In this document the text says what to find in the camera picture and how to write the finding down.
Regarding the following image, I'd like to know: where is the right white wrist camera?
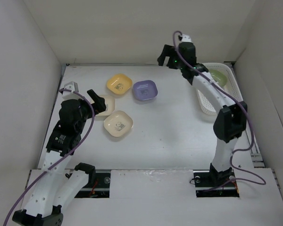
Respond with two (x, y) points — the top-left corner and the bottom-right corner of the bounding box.
(178, 34), (192, 43)

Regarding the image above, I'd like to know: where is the cream panda plate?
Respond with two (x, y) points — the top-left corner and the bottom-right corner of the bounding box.
(104, 111), (133, 137)
(96, 95), (116, 117)

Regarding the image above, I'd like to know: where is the white perforated plastic bin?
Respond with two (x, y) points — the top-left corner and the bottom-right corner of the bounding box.
(195, 63), (239, 116)

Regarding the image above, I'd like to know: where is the cream panda plate front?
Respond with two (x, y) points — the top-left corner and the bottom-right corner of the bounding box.
(104, 111), (133, 137)

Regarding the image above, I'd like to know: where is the green panda plate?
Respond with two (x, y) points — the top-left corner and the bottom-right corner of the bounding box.
(209, 69), (228, 88)

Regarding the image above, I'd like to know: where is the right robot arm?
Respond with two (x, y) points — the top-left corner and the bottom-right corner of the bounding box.
(158, 42), (247, 191)

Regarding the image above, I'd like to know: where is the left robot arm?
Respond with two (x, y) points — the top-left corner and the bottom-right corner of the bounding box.
(9, 89), (106, 226)

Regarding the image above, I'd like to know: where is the yellow panda plate back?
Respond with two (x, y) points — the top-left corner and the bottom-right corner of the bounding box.
(106, 73), (133, 95)

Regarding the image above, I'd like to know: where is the purple plate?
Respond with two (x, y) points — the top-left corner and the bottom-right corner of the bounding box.
(133, 80), (158, 101)

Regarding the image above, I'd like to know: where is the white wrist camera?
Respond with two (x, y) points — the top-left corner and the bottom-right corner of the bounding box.
(178, 34), (192, 43)
(62, 81), (79, 100)

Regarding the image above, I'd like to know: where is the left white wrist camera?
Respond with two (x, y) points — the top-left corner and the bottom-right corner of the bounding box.
(62, 81), (79, 100)

